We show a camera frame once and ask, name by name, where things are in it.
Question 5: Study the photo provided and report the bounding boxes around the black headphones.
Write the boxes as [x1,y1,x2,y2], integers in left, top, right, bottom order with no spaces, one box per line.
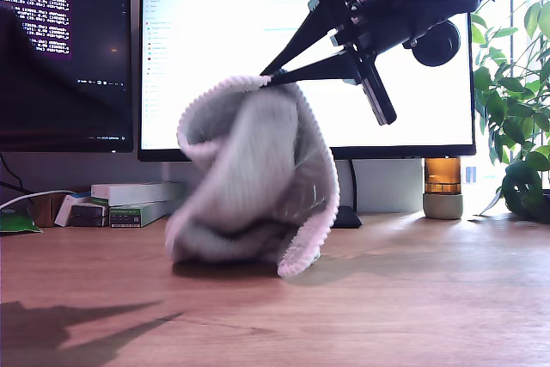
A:
[403,18,461,68]

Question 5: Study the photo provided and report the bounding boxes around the thin black wall cable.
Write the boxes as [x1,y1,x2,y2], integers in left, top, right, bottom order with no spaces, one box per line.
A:
[0,154,35,196]

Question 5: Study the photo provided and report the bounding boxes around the amber glass jar grey base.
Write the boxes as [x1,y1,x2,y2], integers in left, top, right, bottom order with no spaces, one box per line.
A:
[421,158,464,220]

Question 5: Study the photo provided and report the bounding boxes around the small dark box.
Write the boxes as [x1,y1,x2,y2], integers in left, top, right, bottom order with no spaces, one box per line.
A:
[70,205,108,229]

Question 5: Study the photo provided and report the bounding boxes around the small white blue box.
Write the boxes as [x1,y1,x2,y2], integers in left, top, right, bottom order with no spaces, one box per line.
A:
[54,194,94,229]

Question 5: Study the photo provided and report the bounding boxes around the green houseplant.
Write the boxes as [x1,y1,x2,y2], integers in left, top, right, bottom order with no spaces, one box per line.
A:
[470,0,550,224]

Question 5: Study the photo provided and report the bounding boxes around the dark terminal monitor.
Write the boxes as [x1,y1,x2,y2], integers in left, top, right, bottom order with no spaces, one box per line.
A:
[0,0,135,154]

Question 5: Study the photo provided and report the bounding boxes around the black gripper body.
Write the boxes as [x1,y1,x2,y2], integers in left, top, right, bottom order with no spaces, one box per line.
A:
[303,0,420,126]

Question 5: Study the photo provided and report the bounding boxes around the green packet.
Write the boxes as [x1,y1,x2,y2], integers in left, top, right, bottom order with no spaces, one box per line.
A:
[0,208,44,235]

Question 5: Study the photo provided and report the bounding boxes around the long white box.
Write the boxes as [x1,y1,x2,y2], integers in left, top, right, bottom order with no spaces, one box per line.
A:
[91,181,186,207]

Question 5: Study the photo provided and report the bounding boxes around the green and white box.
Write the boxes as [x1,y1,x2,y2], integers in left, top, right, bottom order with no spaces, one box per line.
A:
[109,202,173,229]

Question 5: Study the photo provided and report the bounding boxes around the black monitor cable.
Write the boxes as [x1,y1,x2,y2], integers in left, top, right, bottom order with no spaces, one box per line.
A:
[348,159,358,213]

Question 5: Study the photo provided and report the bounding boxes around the grey tea towel white hem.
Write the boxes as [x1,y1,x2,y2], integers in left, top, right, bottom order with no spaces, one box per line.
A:
[165,73,340,278]

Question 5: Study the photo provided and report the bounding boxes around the brown wooden block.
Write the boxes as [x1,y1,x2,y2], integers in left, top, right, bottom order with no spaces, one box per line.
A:
[32,193,65,229]

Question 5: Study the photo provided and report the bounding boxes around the large monitor white screen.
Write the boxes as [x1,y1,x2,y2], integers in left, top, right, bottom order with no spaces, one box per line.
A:
[137,0,477,229]

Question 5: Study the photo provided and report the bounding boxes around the white cable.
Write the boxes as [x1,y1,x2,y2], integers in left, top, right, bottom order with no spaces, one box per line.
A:
[0,189,76,212]

